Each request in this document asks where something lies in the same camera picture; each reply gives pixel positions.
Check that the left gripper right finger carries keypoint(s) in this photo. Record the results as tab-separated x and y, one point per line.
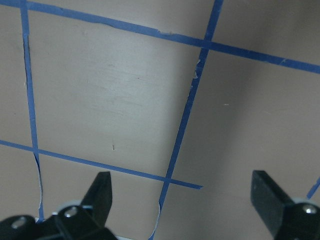
285	217

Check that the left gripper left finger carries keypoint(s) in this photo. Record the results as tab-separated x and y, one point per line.
84	221

